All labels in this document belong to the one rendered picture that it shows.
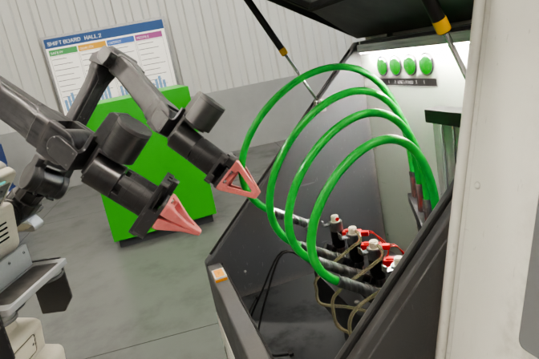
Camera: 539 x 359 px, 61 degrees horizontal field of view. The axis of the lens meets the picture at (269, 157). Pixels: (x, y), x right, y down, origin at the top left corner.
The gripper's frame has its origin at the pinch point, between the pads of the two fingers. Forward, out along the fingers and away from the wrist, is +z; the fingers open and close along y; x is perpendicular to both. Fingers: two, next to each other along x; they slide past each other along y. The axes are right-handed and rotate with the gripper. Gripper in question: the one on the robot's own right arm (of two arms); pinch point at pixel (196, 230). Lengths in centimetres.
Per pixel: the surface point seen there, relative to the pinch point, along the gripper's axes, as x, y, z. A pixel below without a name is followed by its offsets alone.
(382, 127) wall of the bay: 49, 34, 32
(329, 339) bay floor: 18.1, -12.4, 40.8
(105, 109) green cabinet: 323, -75, -82
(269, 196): 6.4, 10.2, 8.3
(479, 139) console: -18.3, 36.0, 20.1
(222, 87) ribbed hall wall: 664, -31, -11
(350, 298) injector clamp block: 8.1, 1.5, 33.5
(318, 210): -8.4, 15.7, 12.1
